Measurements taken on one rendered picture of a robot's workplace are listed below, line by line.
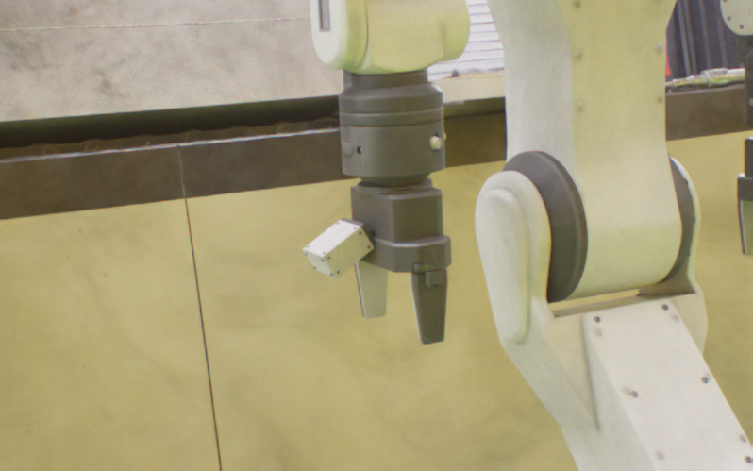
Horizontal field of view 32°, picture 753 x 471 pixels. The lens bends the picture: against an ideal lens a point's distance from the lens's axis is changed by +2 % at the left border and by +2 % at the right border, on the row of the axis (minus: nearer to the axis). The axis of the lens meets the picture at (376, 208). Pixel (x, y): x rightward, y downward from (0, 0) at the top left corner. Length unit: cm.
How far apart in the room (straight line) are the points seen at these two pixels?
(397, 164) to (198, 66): 62
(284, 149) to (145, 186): 19
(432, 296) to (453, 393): 68
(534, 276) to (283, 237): 55
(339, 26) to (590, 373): 39
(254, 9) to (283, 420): 53
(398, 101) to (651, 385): 35
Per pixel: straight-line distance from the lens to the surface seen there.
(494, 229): 118
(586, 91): 116
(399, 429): 169
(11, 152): 162
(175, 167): 159
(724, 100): 201
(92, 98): 158
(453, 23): 107
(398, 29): 104
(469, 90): 156
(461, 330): 173
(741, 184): 136
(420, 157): 105
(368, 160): 104
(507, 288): 118
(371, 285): 115
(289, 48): 167
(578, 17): 115
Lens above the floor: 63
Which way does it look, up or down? 1 degrees up
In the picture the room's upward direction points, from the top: 8 degrees counter-clockwise
